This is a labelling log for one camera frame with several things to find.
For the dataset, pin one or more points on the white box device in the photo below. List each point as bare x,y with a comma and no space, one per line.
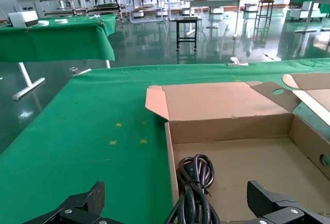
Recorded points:
23,18

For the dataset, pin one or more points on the tall stand with brown top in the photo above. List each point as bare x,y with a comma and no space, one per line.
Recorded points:
266,0

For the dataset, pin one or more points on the open cardboard box, holed flap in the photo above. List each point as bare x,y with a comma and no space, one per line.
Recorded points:
317,82

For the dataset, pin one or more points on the green table cloth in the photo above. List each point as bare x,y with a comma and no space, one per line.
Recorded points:
77,131

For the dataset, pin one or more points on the plain open cardboard box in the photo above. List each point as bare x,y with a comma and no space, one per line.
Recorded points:
219,102

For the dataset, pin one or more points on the silver table cloth clamp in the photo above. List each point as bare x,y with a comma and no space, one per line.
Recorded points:
237,63
80,71

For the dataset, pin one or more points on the white work table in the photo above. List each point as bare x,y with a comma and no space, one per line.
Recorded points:
214,0

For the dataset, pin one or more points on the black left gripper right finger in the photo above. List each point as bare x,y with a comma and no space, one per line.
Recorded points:
265,203

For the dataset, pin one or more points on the black metal stool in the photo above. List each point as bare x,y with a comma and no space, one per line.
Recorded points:
187,18

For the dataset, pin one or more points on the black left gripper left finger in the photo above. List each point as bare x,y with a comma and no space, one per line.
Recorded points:
87,206

